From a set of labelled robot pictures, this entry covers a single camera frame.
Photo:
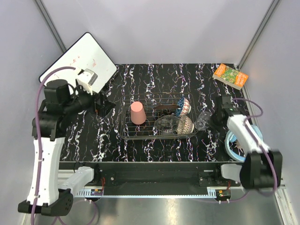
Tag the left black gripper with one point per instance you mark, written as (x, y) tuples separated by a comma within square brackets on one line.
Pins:
[(96, 106)]

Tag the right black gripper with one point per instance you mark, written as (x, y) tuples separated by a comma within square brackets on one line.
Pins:
[(215, 112)]

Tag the clear drinking glass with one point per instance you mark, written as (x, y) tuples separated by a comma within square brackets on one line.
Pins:
[(203, 121)]

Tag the pink plastic cup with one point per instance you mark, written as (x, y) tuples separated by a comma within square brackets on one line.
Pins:
[(138, 115)]

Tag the brown patterned ceramic bowl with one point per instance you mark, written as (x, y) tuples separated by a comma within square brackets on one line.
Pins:
[(185, 126)]

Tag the blue orange patterned bowl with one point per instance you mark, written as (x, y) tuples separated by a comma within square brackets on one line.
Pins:
[(184, 107)]

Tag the wire dish rack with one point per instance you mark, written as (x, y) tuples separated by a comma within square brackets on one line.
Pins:
[(130, 131)]

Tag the clear glass square plate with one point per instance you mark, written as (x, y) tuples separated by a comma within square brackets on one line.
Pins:
[(167, 124)]

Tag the red floral plate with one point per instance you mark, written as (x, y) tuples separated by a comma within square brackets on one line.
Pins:
[(166, 107)]

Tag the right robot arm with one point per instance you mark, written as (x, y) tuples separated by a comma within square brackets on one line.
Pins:
[(262, 166)]

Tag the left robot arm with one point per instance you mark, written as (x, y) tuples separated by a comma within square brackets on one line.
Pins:
[(49, 127)]

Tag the light blue headphones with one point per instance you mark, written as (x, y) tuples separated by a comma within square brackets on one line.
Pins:
[(232, 145)]

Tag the small pink white plug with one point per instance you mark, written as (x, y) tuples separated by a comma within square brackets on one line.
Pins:
[(238, 145)]

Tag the orange green book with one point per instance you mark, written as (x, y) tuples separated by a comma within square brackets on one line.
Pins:
[(230, 76)]

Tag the white whiteboard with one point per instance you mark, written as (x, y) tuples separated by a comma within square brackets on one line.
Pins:
[(85, 53)]

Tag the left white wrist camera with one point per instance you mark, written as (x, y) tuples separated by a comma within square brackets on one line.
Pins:
[(86, 79)]

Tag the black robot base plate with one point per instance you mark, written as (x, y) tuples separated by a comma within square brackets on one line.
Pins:
[(119, 173)]

